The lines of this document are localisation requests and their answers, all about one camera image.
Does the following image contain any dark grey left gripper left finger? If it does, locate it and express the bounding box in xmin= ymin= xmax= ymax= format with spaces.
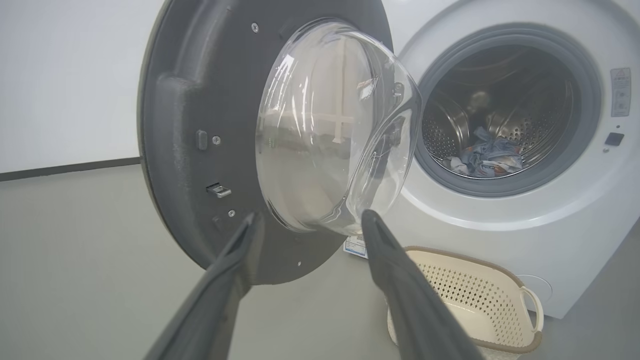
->
xmin=144 ymin=211 xmax=266 ymax=360

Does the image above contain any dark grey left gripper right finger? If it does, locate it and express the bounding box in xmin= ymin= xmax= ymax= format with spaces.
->
xmin=361 ymin=209 xmax=487 ymax=360

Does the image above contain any cream perforated laundry basket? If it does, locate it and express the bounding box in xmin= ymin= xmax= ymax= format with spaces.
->
xmin=386 ymin=245 xmax=545 ymax=360

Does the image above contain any white washing machine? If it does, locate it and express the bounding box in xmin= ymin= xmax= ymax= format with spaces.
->
xmin=345 ymin=0 xmax=640 ymax=320

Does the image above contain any white and light blue garment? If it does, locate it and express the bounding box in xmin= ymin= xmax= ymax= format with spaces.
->
xmin=442 ymin=154 xmax=523 ymax=179

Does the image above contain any dark round washing machine door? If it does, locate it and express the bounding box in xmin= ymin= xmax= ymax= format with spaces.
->
xmin=137 ymin=0 xmax=423 ymax=286

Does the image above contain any blue patterned garment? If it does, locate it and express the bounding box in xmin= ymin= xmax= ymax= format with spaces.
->
xmin=459 ymin=126 xmax=523 ymax=173

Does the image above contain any round white filter cover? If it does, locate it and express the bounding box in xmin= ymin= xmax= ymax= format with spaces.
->
xmin=515 ymin=274 xmax=553 ymax=303

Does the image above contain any perforated steel drum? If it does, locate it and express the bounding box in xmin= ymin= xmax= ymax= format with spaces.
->
xmin=422 ymin=45 xmax=581 ymax=178

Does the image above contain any blue energy label sticker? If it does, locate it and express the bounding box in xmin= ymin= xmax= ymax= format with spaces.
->
xmin=343 ymin=235 xmax=369 ymax=259

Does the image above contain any grey rubber door gasket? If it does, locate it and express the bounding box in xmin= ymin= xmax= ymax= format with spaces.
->
xmin=412 ymin=23 xmax=603 ymax=198

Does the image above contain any grey warning sticker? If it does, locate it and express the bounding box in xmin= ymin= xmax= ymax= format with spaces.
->
xmin=610 ymin=67 xmax=632 ymax=118

